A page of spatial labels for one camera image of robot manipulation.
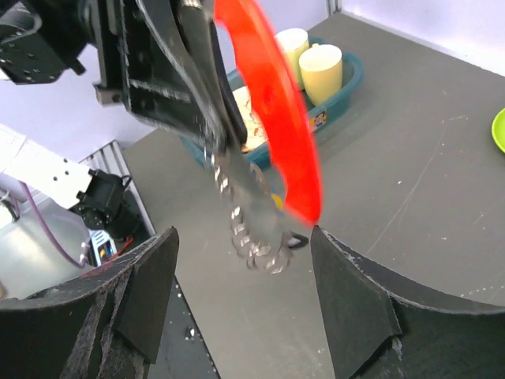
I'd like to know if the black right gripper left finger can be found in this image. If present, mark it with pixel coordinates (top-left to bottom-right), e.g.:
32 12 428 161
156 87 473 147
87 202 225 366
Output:
1 227 179 378

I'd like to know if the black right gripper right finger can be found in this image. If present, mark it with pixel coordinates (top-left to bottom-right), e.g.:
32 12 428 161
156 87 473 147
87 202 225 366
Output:
310 227 504 378

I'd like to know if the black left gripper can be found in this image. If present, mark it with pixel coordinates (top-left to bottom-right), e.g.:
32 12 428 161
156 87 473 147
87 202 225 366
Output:
1 1 221 138

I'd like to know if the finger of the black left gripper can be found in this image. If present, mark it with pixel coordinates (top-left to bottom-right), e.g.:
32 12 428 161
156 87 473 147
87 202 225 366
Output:
209 23 248 146

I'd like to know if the red-handled metal key holder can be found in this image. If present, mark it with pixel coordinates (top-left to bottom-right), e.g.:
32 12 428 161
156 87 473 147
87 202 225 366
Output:
173 0 324 276

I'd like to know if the yellow key tag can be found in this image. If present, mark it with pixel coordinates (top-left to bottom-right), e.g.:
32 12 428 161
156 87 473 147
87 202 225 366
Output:
271 193 284 214

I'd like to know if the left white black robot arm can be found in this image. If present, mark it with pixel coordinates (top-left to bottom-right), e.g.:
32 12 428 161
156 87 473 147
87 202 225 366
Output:
1 1 246 238

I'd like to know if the pale green mug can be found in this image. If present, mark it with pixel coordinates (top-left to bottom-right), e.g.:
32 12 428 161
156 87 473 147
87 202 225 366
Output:
275 28 309 90

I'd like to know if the mustard yellow mug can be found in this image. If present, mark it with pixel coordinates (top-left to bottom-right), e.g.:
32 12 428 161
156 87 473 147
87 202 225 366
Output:
299 43 343 106

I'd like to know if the teal plastic basin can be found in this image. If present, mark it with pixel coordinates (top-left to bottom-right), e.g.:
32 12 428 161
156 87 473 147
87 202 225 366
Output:
181 51 364 170

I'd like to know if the lime green plate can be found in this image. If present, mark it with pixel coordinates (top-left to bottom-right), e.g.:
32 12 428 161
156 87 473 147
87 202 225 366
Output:
491 109 505 153

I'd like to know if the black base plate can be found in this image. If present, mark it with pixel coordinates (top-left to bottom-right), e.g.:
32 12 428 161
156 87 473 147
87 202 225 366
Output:
148 280 220 379

